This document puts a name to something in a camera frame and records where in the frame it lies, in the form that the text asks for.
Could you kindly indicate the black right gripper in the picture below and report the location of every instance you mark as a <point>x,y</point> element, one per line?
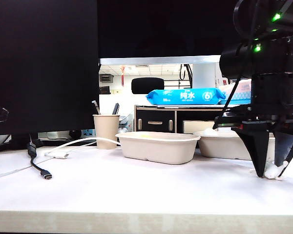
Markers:
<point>273,97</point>

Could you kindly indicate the small white animal doll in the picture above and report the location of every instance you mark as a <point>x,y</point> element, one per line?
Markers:
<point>271,171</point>

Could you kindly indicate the white round-head doll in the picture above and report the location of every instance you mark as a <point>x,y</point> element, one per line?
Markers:
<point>208,132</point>

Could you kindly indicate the beige pulp paper box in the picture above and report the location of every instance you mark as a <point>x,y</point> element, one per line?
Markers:
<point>222,146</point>
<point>161,148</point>

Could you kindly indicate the yellow black-eared Pichu doll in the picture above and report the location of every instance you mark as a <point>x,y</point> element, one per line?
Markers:
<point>146,136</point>

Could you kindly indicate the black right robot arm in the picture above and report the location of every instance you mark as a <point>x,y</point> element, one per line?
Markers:
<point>234,61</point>

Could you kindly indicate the small beige box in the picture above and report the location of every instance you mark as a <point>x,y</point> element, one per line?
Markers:
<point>197,125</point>

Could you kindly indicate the pink tissue pack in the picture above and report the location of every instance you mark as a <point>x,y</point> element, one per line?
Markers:
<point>245,89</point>

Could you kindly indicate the wooden desk shelf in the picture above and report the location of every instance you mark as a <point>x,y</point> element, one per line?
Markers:
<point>175,119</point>

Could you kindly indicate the blue wet wipes pack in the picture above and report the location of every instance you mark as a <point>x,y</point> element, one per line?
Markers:
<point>185,96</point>

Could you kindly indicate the black pen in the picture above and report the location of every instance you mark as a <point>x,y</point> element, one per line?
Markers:
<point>115,108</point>

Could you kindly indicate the large silver-edged monitor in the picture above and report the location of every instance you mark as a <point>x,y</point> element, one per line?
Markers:
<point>161,24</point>

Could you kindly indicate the beige paper cup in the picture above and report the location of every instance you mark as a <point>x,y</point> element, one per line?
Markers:
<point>106,131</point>

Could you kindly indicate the red Chinese knot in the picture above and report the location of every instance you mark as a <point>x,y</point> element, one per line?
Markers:
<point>122,69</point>

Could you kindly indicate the silver pen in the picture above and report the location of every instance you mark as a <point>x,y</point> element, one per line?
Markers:
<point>95,106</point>

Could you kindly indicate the blue power socket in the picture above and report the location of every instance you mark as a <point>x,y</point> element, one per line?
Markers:
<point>88,133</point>

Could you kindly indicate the black round knob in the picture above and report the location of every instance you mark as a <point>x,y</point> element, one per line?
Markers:
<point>75,133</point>

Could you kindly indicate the black computer monitor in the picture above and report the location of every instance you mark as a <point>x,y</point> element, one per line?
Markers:
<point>39,61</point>

